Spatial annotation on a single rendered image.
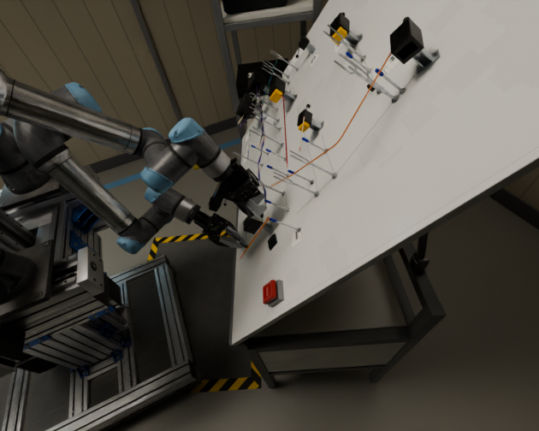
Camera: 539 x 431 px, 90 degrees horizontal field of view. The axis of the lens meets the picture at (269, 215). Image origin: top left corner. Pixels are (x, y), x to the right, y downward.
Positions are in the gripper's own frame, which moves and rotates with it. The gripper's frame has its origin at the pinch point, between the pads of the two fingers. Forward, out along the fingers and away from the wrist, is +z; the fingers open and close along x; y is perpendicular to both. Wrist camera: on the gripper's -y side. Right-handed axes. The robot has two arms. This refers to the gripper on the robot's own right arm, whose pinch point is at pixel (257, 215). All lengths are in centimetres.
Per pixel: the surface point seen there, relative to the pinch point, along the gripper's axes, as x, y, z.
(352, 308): -17.0, 7.7, 45.7
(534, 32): -23, 61, -20
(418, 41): -11, 52, -23
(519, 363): -23, 57, 162
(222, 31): 89, 16, -36
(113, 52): 229, -85, -68
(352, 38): 29, 51, -17
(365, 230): -28.8, 26.7, -4.3
